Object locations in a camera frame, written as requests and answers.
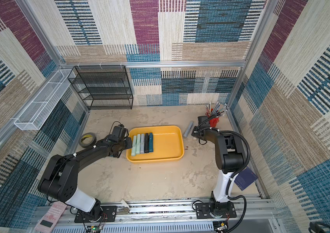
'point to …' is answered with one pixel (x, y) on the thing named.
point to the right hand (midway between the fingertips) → (198, 134)
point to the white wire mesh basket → (31, 118)
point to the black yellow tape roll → (89, 145)
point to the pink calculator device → (50, 219)
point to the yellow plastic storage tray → (167, 144)
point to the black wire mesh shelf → (102, 87)
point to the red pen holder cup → (213, 122)
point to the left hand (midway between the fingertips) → (130, 142)
